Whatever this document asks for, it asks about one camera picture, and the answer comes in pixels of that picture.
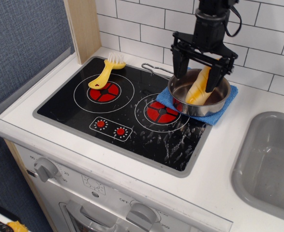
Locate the grey sink basin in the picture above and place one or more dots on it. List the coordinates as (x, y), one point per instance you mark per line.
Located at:
(258, 175)

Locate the right grey oven knob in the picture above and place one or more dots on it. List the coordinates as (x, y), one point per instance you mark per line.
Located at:
(141, 215)

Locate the yellow object bottom left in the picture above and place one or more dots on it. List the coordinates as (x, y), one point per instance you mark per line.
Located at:
(17, 226)

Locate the black toy stovetop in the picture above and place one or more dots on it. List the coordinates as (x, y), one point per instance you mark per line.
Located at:
(125, 117)

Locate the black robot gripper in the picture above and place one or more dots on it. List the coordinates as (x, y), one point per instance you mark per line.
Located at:
(205, 46)

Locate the left grey oven knob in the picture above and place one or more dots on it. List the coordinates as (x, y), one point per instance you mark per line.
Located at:
(45, 169)

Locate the yellow toy bread loaf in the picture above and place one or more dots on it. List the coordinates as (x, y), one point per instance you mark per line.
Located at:
(197, 94)

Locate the yellow dish brush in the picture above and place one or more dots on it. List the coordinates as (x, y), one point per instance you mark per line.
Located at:
(114, 61)

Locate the white toy oven front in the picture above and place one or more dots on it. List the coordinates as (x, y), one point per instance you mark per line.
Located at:
(77, 203)

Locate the grey oven knob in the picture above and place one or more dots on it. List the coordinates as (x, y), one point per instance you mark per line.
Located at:
(45, 169)
(141, 215)

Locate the stainless steel pot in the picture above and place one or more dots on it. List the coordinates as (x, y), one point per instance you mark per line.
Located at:
(188, 96)

